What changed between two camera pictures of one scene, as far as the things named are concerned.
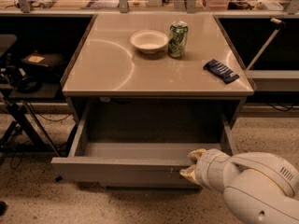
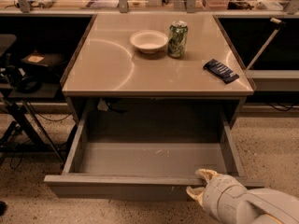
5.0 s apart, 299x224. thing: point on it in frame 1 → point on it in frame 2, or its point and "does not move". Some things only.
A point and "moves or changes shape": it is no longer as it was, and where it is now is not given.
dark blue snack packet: [220, 71] does not move
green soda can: [177, 43] does not move
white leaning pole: [279, 23] does not move
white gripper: [204, 170] → [223, 191]
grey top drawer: [79, 162] moves or changes shape
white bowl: [149, 41] does not move
